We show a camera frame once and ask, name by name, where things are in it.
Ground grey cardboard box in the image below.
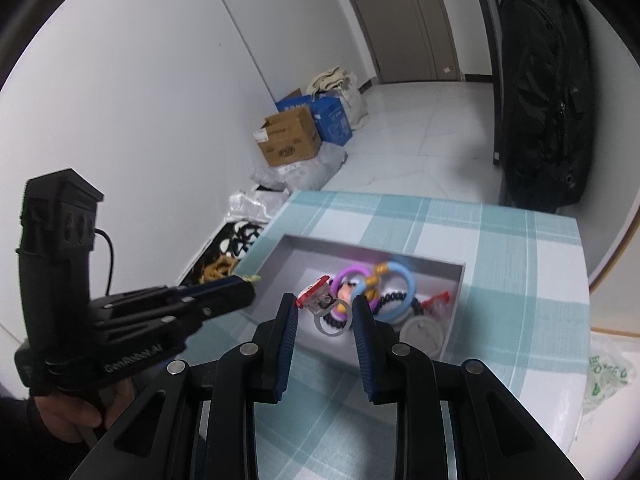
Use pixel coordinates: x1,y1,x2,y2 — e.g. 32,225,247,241
235,232,467,361

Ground black coil hair tie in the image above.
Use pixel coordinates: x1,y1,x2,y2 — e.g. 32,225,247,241
322,305,353,327
375,289,426,317

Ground red charm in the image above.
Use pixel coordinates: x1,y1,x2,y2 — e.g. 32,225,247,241
295,275,353,337
422,290,453,317

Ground large black bag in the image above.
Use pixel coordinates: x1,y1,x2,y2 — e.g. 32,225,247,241
499,0,592,213

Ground small white plastic bag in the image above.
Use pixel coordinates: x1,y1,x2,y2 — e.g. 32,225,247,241
227,189,291,226

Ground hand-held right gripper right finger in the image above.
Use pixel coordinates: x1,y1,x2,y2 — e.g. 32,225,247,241
352,295,583,480

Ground round white pin badge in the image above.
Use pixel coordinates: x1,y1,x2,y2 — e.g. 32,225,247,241
399,314,446,358

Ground clear green-print plastic bag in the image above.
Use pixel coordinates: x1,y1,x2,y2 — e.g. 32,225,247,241
580,330,630,416

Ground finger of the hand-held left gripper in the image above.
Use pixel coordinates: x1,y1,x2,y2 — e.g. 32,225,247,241
100,275,253,313
95,287,257,343

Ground grey-brown door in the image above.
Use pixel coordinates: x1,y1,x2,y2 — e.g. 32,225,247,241
332,0,463,85

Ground teal checked tablecloth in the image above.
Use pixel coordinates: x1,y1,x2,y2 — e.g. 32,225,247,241
177,190,593,480

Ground person's left hand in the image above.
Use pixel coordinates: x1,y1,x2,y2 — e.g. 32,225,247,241
30,379,133,443

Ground person's left forearm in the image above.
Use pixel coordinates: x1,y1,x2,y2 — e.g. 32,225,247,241
0,392,76,480

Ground cream canvas bag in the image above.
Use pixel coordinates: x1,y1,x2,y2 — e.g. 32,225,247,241
306,66,370,128

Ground brown cardboard box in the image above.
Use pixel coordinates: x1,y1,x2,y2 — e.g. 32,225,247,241
252,107,323,167

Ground pink ring doll keychain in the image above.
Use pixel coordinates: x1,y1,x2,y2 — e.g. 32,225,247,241
332,262,383,318

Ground black cable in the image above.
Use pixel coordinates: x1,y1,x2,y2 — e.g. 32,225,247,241
94,229,115,297

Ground large white plastic bag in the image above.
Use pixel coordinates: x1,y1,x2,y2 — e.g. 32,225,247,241
250,141,348,193

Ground black patterned floor mat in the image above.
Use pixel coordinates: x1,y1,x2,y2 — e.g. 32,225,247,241
177,217,271,286

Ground black coat rack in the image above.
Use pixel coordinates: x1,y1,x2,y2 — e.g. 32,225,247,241
470,0,506,167

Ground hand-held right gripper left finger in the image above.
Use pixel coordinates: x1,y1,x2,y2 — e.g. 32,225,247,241
70,292,301,480

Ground blue printed box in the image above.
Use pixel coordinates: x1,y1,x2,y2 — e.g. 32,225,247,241
275,88,353,145

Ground blue ring keychain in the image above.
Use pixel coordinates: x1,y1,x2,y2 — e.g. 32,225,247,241
350,260,418,322

